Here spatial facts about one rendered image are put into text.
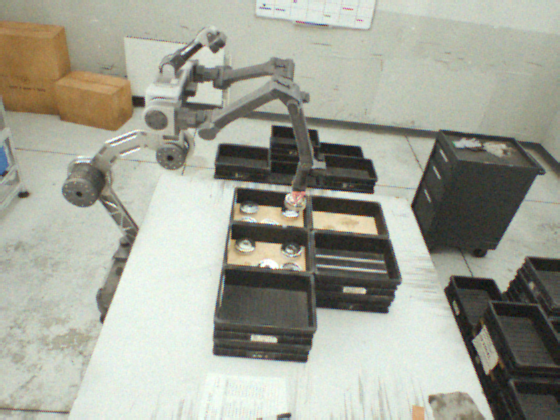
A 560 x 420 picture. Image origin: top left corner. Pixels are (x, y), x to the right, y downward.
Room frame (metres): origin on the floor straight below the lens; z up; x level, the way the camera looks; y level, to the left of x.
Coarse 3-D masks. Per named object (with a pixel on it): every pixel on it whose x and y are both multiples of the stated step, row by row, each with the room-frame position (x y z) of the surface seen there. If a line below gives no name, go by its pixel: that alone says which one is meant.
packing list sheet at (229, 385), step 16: (208, 384) 0.93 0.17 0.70; (224, 384) 0.94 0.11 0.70; (240, 384) 0.95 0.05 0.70; (256, 384) 0.96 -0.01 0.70; (272, 384) 0.97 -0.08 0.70; (208, 400) 0.87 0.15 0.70; (224, 400) 0.88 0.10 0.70; (240, 400) 0.89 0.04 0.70; (256, 400) 0.90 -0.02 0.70; (272, 400) 0.91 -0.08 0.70; (208, 416) 0.81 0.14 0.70; (224, 416) 0.82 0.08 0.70; (240, 416) 0.83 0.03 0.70; (256, 416) 0.84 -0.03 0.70
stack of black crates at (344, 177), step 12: (324, 156) 3.03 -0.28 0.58; (336, 156) 3.04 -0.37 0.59; (348, 156) 3.06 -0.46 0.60; (336, 168) 3.03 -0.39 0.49; (348, 168) 3.05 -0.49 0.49; (360, 168) 3.06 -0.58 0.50; (372, 168) 2.96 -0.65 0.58; (324, 180) 2.76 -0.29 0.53; (336, 180) 2.77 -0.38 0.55; (348, 180) 2.78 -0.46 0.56; (360, 180) 2.77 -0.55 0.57; (372, 180) 2.78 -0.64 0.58; (360, 192) 2.78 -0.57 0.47; (372, 192) 2.78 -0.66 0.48
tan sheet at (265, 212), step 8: (264, 208) 1.92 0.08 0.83; (272, 208) 1.93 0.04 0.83; (280, 208) 1.94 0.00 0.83; (240, 216) 1.82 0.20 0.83; (256, 216) 1.84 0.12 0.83; (264, 216) 1.85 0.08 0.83; (272, 216) 1.86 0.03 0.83; (280, 216) 1.87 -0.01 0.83; (280, 224) 1.81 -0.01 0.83; (288, 224) 1.82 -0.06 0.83; (296, 224) 1.83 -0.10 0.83
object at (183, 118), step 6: (180, 102) 1.64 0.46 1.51; (174, 108) 1.58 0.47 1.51; (180, 108) 1.63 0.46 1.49; (186, 108) 1.63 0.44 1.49; (174, 114) 1.57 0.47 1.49; (180, 114) 1.59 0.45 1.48; (186, 114) 1.60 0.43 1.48; (192, 114) 1.61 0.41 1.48; (174, 120) 1.57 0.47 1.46; (180, 120) 1.58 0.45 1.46; (186, 120) 1.58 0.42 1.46; (192, 120) 1.59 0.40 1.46; (180, 126) 1.58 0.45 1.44; (186, 126) 1.58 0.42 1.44; (192, 126) 1.59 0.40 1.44
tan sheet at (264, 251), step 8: (232, 240) 1.63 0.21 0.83; (232, 248) 1.57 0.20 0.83; (256, 248) 1.60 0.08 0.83; (264, 248) 1.61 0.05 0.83; (272, 248) 1.61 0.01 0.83; (304, 248) 1.65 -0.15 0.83; (232, 256) 1.52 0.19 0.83; (240, 256) 1.52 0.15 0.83; (248, 256) 1.53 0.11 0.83; (256, 256) 1.54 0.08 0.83; (264, 256) 1.55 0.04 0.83; (272, 256) 1.56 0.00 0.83; (280, 256) 1.57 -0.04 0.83; (304, 256) 1.59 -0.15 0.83; (248, 264) 1.48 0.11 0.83; (256, 264) 1.49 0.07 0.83; (280, 264) 1.51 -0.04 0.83; (304, 264) 1.54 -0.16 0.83
